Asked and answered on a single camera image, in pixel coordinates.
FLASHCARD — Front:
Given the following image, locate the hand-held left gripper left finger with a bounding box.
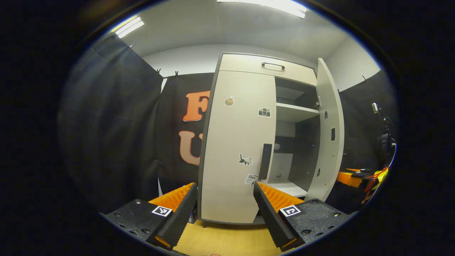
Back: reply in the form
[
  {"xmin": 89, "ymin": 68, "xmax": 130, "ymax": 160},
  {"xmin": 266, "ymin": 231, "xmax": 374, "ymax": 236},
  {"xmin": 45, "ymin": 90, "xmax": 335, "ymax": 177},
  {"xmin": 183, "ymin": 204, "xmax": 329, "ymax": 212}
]
[{"xmin": 99, "ymin": 182, "xmax": 198, "ymax": 249}]

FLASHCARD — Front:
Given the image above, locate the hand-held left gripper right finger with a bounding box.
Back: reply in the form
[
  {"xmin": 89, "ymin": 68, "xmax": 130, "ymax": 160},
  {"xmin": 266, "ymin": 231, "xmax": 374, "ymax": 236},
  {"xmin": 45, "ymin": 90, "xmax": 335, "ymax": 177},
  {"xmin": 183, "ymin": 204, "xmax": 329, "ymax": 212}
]
[{"xmin": 253, "ymin": 182, "xmax": 350, "ymax": 252}]

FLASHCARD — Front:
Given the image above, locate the beige door with cherry sticker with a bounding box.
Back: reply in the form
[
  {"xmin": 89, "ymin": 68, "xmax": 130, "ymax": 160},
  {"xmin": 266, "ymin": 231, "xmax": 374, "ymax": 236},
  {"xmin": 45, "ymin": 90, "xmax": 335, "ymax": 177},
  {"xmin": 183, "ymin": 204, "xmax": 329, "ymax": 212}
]
[{"xmin": 305, "ymin": 58, "xmax": 345, "ymax": 202}]

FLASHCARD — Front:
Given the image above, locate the beige double-door shoe cabinet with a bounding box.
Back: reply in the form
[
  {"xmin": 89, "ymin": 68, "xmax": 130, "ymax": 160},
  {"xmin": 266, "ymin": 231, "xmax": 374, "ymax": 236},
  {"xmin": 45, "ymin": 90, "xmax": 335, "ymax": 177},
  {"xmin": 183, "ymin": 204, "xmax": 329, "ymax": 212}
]
[{"xmin": 197, "ymin": 53, "xmax": 345, "ymax": 226}]

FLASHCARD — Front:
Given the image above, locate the beige door with camera sticker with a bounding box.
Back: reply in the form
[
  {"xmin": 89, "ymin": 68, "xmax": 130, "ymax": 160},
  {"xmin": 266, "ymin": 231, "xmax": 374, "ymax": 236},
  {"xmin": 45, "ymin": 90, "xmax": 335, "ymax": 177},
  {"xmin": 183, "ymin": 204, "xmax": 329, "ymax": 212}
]
[{"xmin": 200, "ymin": 70, "xmax": 277, "ymax": 224}]

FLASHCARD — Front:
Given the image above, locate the beige cabinet drawer front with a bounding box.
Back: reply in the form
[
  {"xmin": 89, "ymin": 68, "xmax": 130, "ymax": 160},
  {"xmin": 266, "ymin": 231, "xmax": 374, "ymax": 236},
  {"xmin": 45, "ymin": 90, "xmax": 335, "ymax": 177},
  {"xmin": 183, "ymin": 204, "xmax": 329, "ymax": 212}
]
[{"xmin": 218, "ymin": 54, "xmax": 317, "ymax": 86}]

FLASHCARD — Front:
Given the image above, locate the black backdrop cloth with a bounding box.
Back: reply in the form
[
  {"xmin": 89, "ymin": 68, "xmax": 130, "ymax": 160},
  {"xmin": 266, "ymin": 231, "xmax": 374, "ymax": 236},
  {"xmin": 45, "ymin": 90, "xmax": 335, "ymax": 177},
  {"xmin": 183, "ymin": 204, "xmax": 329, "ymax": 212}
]
[{"xmin": 59, "ymin": 34, "xmax": 398, "ymax": 214}]

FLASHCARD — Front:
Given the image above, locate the long ceiling light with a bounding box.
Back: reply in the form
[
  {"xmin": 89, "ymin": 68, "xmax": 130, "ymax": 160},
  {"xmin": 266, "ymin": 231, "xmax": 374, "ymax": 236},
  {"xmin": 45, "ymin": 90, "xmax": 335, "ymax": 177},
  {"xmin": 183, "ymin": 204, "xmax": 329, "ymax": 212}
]
[{"xmin": 217, "ymin": 0, "xmax": 308, "ymax": 19}]

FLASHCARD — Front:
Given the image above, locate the short ceiling light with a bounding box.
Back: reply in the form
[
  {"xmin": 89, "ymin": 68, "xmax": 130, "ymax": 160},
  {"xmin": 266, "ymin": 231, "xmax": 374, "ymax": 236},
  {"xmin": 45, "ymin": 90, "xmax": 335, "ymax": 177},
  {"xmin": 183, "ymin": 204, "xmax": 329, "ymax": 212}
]
[{"xmin": 114, "ymin": 16, "xmax": 145, "ymax": 39}]

